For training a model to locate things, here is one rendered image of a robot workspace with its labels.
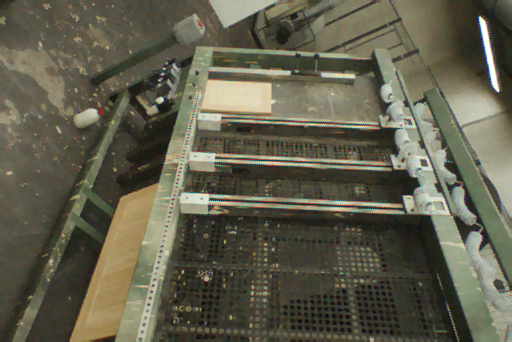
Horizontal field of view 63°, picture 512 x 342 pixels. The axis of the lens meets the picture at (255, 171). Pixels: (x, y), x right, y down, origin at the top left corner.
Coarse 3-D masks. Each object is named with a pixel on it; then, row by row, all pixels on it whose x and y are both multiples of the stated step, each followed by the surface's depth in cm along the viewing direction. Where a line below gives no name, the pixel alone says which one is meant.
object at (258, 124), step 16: (208, 128) 230; (224, 128) 229; (240, 128) 229; (256, 128) 229; (272, 128) 228; (288, 128) 228; (304, 128) 228; (320, 128) 227; (336, 128) 227; (352, 128) 226; (368, 128) 226; (384, 128) 226; (416, 128) 222
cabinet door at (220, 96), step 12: (216, 84) 261; (228, 84) 261; (240, 84) 262; (252, 84) 262; (264, 84) 263; (204, 96) 251; (216, 96) 252; (228, 96) 252; (240, 96) 253; (252, 96) 253; (264, 96) 253; (204, 108) 242; (216, 108) 243; (228, 108) 243; (240, 108) 244; (252, 108) 244; (264, 108) 244
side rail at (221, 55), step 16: (224, 48) 287; (240, 48) 288; (224, 64) 291; (240, 64) 291; (256, 64) 290; (272, 64) 290; (288, 64) 289; (304, 64) 289; (320, 64) 288; (336, 64) 288; (352, 64) 288; (368, 64) 287
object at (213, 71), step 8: (208, 72) 269; (216, 72) 268; (224, 72) 268; (232, 72) 268; (240, 72) 268; (248, 72) 268; (256, 72) 268; (264, 72) 269; (272, 72) 269; (280, 72) 270; (288, 72) 270; (296, 80) 271; (304, 80) 270; (312, 80) 270; (320, 80) 270; (328, 80) 270; (336, 80) 270; (344, 80) 269; (352, 80) 269
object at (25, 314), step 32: (128, 96) 305; (160, 128) 292; (96, 160) 253; (128, 160) 277; (160, 160) 250; (128, 192) 255; (224, 192) 280; (64, 224) 217; (192, 256) 252; (32, 288) 192; (32, 320) 184
